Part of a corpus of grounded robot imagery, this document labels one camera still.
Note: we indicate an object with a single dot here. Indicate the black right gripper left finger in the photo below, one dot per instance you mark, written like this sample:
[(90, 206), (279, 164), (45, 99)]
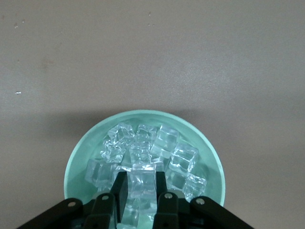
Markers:
[(102, 210)]

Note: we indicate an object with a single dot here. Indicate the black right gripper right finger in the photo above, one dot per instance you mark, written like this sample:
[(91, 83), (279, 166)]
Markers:
[(171, 210)]

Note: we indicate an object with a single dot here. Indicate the clear glass goblet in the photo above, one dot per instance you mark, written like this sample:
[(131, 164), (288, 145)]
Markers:
[(143, 181)]

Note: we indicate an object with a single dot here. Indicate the clear ice cube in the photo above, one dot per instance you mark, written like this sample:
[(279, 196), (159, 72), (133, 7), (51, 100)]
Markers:
[(131, 212), (165, 142), (146, 133), (139, 152), (194, 186), (112, 151), (175, 179), (183, 157), (122, 169), (121, 133), (98, 173)]

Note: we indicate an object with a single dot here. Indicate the green ceramic bowl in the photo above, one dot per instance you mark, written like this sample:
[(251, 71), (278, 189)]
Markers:
[(209, 155)]

